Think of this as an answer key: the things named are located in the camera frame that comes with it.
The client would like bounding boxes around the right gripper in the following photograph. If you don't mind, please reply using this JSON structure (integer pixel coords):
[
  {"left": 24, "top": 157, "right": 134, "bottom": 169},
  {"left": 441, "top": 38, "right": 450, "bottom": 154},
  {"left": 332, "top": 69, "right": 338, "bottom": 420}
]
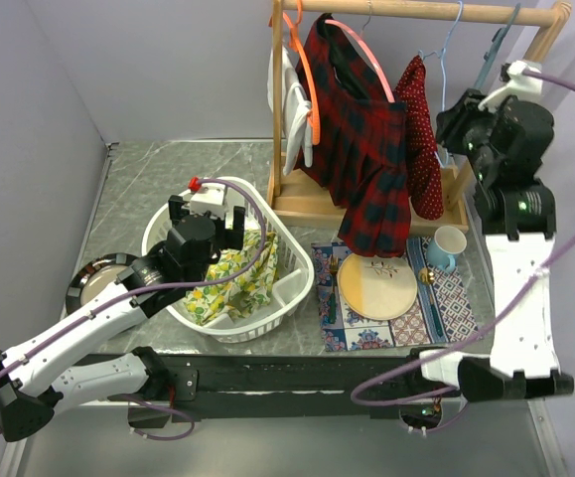
[{"left": 432, "top": 86, "right": 506, "bottom": 179}]

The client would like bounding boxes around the light blue wire hanger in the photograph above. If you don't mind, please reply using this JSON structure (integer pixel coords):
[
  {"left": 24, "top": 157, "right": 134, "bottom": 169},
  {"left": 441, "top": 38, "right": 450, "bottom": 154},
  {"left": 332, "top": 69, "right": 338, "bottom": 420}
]
[{"left": 415, "top": 0, "right": 466, "bottom": 170}]

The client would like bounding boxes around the teal blue hanger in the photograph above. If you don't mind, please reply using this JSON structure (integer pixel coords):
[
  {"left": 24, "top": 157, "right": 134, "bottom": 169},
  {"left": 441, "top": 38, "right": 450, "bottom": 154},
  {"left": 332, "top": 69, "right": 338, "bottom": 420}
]
[{"left": 473, "top": 2, "right": 521, "bottom": 90}]

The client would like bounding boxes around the red polka dot garment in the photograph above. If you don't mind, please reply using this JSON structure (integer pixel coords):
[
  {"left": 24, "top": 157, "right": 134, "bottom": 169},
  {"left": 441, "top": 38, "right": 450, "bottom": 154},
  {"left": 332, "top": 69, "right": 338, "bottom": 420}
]
[{"left": 394, "top": 55, "right": 444, "bottom": 221}]

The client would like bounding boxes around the yellow floral garment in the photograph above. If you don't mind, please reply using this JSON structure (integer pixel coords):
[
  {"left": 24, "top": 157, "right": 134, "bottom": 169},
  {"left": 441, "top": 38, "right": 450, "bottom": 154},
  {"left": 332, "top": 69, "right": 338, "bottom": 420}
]
[{"left": 180, "top": 230, "right": 279, "bottom": 326}]

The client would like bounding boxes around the red plaid skirt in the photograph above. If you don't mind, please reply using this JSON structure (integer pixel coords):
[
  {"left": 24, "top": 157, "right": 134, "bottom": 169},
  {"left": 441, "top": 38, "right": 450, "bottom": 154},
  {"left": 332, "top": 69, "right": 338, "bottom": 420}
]
[{"left": 296, "top": 13, "right": 411, "bottom": 257}]

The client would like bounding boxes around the pink hanger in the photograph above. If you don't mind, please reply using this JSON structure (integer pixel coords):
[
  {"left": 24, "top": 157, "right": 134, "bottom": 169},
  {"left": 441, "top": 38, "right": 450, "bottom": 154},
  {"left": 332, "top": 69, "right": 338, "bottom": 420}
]
[{"left": 325, "top": 19, "right": 395, "bottom": 103}]

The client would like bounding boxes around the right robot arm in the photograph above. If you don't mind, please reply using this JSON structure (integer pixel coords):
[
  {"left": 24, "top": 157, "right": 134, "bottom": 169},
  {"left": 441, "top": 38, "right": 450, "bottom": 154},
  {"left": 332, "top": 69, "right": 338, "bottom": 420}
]
[{"left": 403, "top": 88, "right": 574, "bottom": 402}]

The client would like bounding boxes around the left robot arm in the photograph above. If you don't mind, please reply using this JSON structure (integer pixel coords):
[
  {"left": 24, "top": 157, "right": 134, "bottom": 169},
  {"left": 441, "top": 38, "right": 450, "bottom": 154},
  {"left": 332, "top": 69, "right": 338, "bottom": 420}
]
[{"left": 0, "top": 196, "right": 246, "bottom": 442}]

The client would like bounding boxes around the orange hanger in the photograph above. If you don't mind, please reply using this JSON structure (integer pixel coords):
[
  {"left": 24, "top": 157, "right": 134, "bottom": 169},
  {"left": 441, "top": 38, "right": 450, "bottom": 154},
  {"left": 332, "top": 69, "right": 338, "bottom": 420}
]
[{"left": 267, "top": 6, "right": 321, "bottom": 146}]

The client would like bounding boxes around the white plastic laundry basket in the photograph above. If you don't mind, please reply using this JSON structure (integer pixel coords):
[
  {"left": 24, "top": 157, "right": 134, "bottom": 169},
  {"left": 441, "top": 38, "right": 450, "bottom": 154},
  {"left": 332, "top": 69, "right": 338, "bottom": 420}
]
[{"left": 166, "top": 176, "right": 314, "bottom": 344}]

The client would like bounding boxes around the wooden clothes rack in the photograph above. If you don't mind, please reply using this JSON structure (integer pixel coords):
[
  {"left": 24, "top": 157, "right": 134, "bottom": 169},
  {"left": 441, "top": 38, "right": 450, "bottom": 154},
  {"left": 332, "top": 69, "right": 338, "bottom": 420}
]
[{"left": 267, "top": 1, "right": 572, "bottom": 235}]

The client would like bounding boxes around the white cloth garment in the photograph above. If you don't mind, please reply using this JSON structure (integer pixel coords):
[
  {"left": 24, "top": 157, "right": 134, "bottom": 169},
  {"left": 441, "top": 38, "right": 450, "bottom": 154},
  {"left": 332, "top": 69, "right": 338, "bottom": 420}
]
[{"left": 280, "top": 46, "right": 313, "bottom": 175}]

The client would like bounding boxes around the dark rimmed brown plate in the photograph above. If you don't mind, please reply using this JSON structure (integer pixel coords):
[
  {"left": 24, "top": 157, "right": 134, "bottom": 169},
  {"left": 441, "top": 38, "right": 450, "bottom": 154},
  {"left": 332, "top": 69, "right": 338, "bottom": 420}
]
[{"left": 65, "top": 252, "right": 137, "bottom": 315}]

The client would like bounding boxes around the light blue mug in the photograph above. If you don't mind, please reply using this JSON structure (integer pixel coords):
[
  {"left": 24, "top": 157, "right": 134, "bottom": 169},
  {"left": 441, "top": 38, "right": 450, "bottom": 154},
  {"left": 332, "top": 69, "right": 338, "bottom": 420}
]
[{"left": 425, "top": 226, "right": 467, "bottom": 273}]

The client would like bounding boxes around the cream yellow plate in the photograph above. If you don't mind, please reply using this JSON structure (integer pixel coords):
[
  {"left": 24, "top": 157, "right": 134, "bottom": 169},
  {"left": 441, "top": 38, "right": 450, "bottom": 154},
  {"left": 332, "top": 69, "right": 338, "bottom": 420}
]
[{"left": 337, "top": 253, "right": 418, "bottom": 321}]

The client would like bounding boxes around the patterned placemat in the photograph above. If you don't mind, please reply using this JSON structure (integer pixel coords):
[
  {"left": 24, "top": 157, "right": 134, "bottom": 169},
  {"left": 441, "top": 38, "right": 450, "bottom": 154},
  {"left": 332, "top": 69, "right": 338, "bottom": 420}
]
[{"left": 312, "top": 241, "right": 478, "bottom": 352}]

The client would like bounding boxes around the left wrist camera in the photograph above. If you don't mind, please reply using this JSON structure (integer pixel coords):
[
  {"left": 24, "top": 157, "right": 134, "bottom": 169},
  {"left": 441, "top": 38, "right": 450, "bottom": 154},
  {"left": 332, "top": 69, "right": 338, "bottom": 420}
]
[{"left": 189, "top": 177, "right": 226, "bottom": 220}]

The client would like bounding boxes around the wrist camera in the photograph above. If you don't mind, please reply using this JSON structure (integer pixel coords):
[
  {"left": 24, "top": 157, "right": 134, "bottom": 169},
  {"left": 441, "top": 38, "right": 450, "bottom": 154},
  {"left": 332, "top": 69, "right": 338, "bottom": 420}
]
[
  {"left": 189, "top": 177, "right": 226, "bottom": 220},
  {"left": 478, "top": 60, "right": 543, "bottom": 112}
]

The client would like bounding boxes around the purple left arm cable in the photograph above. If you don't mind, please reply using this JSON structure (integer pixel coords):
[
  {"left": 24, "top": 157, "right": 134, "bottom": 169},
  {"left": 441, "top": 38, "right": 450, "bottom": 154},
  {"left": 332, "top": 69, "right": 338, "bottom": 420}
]
[{"left": 0, "top": 177, "right": 268, "bottom": 441}]

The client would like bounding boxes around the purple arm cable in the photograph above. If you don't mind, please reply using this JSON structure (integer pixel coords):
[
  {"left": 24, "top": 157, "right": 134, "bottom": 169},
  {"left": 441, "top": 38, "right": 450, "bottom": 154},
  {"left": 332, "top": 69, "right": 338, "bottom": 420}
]
[
  {"left": 0, "top": 177, "right": 268, "bottom": 441},
  {"left": 350, "top": 69, "right": 575, "bottom": 407}
]

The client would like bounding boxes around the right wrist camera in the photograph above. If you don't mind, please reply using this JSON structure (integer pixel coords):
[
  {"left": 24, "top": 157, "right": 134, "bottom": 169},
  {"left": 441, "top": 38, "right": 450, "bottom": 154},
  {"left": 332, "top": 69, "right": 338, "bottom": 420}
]
[{"left": 478, "top": 60, "right": 543, "bottom": 112}]

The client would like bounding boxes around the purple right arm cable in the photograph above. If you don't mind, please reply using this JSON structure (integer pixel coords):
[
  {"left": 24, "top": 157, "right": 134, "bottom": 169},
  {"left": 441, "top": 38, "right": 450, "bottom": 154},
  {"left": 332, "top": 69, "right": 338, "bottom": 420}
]
[{"left": 350, "top": 69, "right": 575, "bottom": 407}]

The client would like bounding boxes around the gold fork green handle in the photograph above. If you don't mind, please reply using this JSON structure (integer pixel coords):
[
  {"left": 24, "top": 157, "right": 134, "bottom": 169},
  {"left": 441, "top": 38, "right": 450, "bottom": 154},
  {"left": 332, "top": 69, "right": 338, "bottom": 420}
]
[{"left": 328, "top": 255, "right": 339, "bottom": 324}]

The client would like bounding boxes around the gold spoon green handle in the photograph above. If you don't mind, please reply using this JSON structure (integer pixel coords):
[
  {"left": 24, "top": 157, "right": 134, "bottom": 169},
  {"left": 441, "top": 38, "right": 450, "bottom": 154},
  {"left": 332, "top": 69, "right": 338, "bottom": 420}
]
[{"left": 418, "top": 267, "right": 443, "bottom": 337}]

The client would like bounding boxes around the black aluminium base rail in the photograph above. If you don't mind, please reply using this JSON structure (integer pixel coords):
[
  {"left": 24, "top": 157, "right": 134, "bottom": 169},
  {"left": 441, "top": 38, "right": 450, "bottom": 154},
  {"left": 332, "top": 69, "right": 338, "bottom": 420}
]
[{"left": 127, "top": 347, "right": 467, "bottom": 421}]

